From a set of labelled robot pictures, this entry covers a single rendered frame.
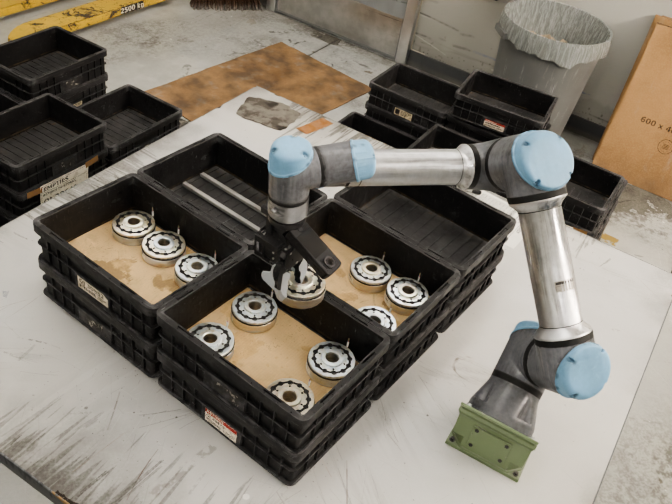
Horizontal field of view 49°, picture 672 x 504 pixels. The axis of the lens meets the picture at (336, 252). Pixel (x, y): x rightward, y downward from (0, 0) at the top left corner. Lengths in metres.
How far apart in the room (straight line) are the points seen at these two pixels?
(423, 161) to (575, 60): 2.45
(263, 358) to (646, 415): 1.79
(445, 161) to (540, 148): 0.20
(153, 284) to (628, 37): 3.23
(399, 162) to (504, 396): 0.54
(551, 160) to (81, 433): 1.09
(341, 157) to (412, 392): 0.69
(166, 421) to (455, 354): 0.73
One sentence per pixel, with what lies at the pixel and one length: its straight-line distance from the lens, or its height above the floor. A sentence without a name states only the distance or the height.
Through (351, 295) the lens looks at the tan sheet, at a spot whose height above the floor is 0.83.
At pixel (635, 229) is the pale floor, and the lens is 3.97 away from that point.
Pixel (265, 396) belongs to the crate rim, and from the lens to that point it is 1.43.
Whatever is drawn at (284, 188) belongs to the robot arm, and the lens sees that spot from 1.31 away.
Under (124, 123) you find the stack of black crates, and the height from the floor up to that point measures 0.38.
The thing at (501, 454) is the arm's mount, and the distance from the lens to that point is 1.68.
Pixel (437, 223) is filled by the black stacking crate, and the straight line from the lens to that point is 2.08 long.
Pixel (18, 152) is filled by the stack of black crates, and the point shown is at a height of 0.49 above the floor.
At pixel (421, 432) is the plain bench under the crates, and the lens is 1.73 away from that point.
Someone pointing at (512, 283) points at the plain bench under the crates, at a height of 0.70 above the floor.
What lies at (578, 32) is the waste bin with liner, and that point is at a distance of 4.35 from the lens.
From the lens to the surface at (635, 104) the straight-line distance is 4.26.
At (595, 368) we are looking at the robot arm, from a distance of 1.56.
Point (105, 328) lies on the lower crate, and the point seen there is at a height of 0.76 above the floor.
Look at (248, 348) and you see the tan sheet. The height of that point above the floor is 0.83.
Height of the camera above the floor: 2.04
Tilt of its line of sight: 39 degrees down
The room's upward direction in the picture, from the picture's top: 11 degrees clockwise
